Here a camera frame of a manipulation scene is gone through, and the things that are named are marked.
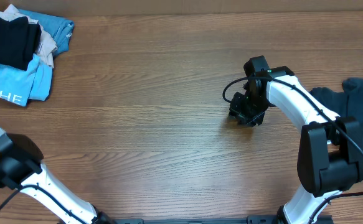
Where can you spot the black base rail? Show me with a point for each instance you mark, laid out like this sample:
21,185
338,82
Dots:
196,221

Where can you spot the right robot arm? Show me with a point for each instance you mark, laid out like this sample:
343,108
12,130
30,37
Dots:
329,161

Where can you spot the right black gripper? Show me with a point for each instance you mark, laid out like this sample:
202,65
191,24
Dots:
245,112

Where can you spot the beige folded shirt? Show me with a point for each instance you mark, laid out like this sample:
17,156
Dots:
47,45

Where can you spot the dark grey garment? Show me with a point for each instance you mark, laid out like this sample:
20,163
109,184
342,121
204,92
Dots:
349,102

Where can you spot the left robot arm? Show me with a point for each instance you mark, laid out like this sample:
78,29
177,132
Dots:
22,170

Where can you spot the dark blue folded garment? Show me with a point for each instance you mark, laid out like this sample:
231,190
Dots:
59,28

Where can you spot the black t-shirt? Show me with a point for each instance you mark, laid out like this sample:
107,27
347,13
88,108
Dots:
18,41

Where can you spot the light blue printed t-shirt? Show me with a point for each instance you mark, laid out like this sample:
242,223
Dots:
18,86

